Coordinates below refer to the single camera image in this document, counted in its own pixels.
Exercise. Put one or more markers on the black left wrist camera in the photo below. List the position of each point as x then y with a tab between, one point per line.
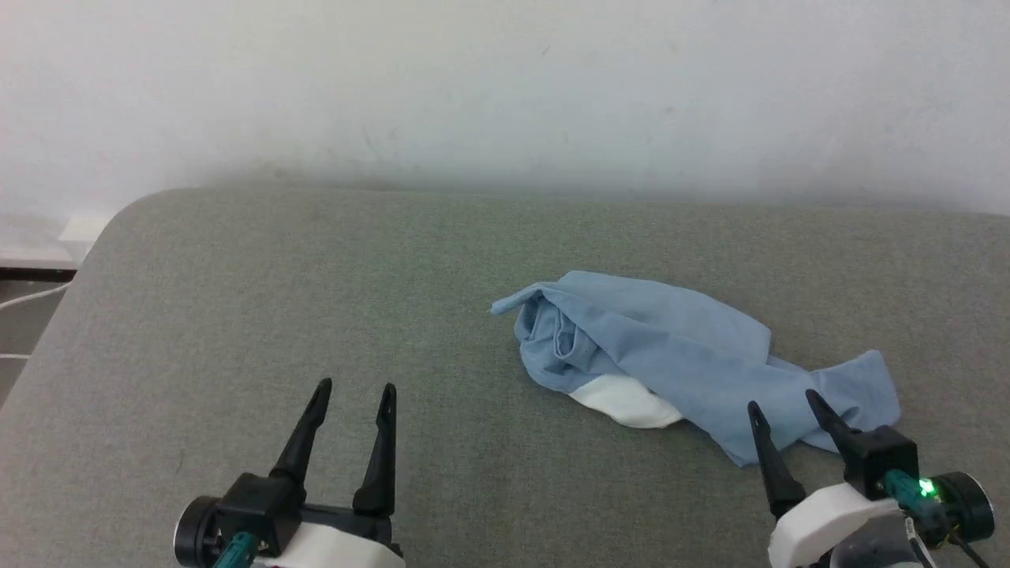
260	505

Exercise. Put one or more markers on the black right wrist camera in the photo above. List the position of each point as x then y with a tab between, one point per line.
884	457

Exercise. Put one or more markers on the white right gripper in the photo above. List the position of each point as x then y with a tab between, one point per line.
821	521

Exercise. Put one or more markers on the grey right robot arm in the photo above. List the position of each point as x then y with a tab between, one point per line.
872	554

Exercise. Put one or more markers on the grey-green fabric sofa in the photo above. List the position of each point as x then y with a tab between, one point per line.
237	315

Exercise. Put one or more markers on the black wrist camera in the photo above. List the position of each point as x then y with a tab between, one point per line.
884	457
260	505

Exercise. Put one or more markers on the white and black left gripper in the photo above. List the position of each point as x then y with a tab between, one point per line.
339	544

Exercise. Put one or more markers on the light blue and white garment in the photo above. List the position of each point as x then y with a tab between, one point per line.
671	339

